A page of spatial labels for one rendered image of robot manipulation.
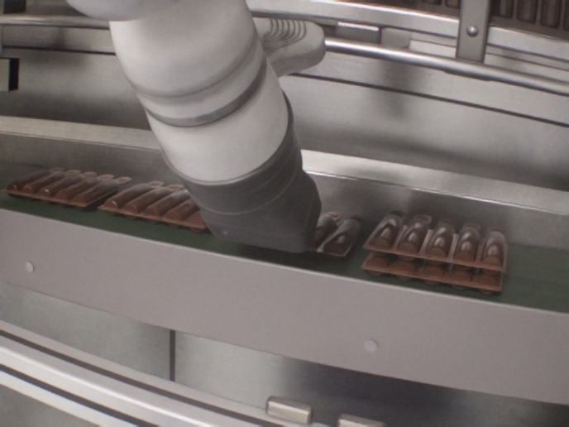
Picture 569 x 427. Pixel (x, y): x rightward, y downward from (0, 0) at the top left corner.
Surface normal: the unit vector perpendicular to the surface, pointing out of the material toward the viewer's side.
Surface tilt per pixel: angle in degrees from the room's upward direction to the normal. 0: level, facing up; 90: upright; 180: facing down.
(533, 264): 2
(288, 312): 90
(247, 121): 104
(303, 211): 74
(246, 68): 99
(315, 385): 90
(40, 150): 90
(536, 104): 90
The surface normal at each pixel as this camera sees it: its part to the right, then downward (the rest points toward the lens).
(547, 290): 0.06, -0.94
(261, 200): 0.42, 0.76
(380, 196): -0.33, 0.29
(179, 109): -0.09, 0.89
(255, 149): 0.62, 0.63
